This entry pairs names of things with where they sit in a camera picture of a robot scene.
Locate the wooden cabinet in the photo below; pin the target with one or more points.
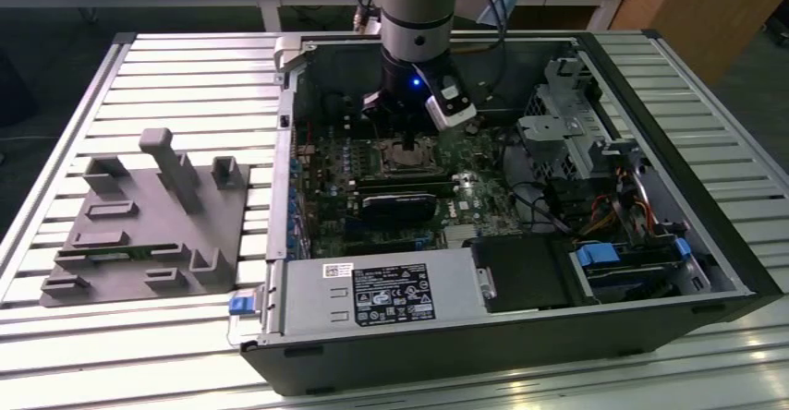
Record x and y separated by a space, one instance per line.
709 13

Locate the black graphics card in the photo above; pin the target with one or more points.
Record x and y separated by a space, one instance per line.
394 207

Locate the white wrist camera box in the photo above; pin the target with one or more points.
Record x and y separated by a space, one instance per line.
452 103

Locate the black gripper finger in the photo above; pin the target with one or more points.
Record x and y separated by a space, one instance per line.
415 140
407 140

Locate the blue latch tab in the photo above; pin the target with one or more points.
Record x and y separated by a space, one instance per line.
682 249

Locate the silver chipset heatsink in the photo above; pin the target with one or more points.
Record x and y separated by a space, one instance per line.
459 234

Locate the black open PC case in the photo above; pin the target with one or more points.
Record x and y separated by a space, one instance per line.
431 364

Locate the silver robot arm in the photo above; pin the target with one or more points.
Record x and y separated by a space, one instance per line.
415 8

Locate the grey parts rack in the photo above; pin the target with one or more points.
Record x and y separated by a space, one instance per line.
153 225

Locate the silver square CPU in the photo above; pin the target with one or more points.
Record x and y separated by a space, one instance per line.
422 158

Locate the grey power supply unit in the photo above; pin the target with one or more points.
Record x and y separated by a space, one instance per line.
308 290

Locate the black RAM stick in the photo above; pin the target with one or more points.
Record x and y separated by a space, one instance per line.
400 181

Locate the green RAM stick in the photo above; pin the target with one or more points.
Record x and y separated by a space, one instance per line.
117 255

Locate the grey metal drive cage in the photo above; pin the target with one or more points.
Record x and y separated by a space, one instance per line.
548 128

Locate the blue plastic clip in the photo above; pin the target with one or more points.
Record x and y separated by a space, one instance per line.
241 304

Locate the blue disk carrier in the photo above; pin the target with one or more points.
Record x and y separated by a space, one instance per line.
594 255

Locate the green motherboard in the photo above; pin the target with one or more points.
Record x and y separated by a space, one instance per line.
487 197

